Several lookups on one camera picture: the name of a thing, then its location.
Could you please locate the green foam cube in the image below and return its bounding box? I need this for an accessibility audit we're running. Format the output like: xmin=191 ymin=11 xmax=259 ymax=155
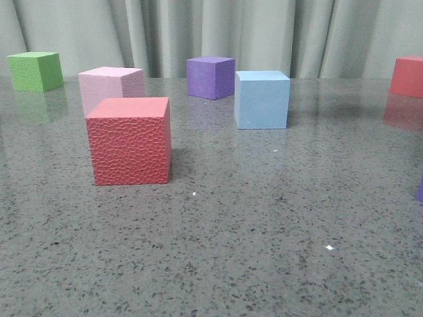
xmin=7 ymin=52 xmax=63 ymax=92

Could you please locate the light blue foam cube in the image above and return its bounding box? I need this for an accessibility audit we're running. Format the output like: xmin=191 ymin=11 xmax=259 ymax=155
xmin=234 ymin=71 xmax=290 ymax=129

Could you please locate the grey-green curtain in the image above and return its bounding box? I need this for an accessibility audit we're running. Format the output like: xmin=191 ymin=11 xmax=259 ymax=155
xmin=1 ymin=1 xmax=422 ymax=79

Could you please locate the red foam cube far right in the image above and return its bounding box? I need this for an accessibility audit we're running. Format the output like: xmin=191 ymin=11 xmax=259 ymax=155
xmin=389 ymin=55 xmax=423 ymax=98

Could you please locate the red textured foam cube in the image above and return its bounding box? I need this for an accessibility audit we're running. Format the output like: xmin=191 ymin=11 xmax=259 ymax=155
xmin=85 ymin=97 xmax=172 ymax=186

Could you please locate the pink foam cube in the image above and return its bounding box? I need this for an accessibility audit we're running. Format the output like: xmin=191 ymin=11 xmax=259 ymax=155
xmin=78 ymin=67 xmax=145 ymax=116

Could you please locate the purple foam cube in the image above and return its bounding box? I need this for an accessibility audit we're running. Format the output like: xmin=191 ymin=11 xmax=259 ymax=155
xmin=186 ymin=56 xmax=236 ymax=100

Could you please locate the purple cube at right edge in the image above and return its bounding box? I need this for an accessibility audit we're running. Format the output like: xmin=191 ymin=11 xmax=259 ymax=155
xmin=417 ymin=178 xmax=423 ymax=202

